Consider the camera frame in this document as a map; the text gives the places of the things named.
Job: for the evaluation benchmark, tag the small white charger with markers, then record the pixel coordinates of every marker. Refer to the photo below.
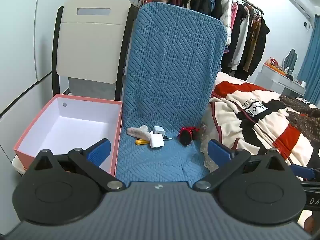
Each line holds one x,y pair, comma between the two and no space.
158,130

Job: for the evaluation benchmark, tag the white plastic stool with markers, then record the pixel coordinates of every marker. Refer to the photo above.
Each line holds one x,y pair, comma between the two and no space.
18,166

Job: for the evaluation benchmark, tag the blue curtain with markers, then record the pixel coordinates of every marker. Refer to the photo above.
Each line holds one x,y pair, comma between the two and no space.
311,55

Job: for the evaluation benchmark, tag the brown patterned scarf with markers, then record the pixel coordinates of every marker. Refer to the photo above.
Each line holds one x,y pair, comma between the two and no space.
302,122

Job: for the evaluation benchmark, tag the white lace cloth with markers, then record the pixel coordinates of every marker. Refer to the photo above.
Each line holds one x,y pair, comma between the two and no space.
208,142

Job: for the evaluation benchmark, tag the red and white toy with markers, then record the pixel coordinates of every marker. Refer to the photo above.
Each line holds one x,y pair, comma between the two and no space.
272,62

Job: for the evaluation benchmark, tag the white wardrobe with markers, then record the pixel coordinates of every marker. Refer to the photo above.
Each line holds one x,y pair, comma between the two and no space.
25,42

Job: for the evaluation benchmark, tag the large white charger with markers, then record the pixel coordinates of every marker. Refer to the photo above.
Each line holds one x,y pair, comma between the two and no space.
157,141

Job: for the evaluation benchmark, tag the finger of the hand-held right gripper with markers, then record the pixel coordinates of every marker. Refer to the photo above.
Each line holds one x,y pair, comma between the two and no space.
303,171

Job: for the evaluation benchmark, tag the red and black hair clip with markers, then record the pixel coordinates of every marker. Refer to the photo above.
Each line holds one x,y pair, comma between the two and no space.
186,135

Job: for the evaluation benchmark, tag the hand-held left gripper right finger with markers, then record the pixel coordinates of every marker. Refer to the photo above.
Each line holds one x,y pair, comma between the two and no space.
220,152

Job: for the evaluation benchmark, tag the row of hanging clothes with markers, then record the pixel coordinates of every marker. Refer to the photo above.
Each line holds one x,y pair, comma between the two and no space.
240,30

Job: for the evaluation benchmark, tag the pink cardboard box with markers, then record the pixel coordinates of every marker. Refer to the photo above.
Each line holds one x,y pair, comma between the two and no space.
75,122

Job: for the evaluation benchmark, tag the beige folding chair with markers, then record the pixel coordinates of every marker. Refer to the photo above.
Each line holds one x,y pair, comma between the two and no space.
87,42

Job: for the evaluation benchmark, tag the cream red black printed blanket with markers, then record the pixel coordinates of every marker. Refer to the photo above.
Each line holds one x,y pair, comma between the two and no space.
250,120

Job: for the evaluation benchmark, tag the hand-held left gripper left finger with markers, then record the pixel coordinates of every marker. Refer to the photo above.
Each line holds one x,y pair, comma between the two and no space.
100,151

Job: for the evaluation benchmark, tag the white air conditioner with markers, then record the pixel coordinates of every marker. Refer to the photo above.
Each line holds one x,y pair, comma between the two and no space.
298,6

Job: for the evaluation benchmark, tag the grey hooded garment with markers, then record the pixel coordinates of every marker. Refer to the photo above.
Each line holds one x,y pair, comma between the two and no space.
290,60

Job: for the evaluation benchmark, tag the blue quilted seat cushion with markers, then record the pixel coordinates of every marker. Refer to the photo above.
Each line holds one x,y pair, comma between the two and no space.
170,80

